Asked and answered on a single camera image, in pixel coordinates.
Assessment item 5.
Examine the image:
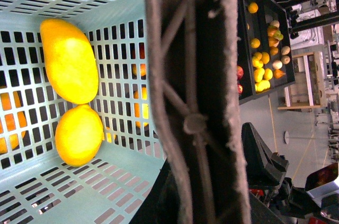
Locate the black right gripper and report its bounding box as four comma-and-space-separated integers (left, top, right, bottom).
242, 122, 289, 190

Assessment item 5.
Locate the yellow lemon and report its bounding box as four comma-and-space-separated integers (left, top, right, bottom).
55, 104, 104, 167

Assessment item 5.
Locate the yellow mango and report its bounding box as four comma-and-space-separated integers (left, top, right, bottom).
40, 19, 99, 104

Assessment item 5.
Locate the light blue plastic basket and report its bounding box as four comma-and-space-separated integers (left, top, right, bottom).
1, 0, 165, 223

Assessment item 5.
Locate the black display shelf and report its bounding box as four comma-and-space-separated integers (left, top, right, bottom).
237, 0, 338, 104

